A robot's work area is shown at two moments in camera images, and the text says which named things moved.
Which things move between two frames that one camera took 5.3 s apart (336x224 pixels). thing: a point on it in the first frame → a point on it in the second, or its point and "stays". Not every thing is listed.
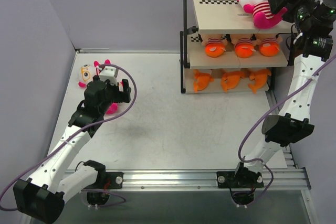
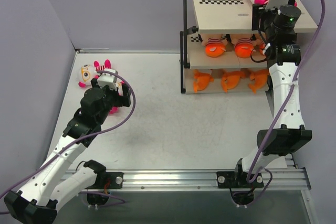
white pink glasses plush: (113, 108) stays
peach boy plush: (214, 47) stays
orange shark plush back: (201, 81) stays
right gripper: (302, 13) → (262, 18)
